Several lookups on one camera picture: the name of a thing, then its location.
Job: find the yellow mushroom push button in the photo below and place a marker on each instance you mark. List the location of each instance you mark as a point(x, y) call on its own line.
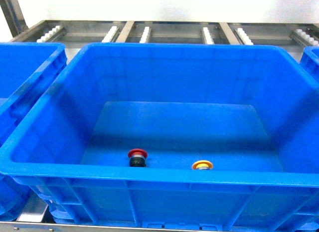
point(202, 165)

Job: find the blue storage crate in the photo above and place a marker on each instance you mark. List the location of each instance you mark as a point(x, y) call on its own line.
point(26, 71)
point(310, 61)
point(174, 117)

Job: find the blue right storage crate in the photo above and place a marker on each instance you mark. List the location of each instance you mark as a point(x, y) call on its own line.
point(310, 61)

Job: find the red mushroom push button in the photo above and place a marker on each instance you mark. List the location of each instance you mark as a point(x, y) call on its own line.
point(137, 157)

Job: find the metal roller rack shelf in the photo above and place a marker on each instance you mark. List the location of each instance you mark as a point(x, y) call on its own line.
point(162, 33)

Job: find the blue left storage crate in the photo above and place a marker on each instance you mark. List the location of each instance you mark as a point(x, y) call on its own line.
point(26, 71)

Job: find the blue centre storage crate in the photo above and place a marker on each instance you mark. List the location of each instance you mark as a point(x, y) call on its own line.
point(174, 117)

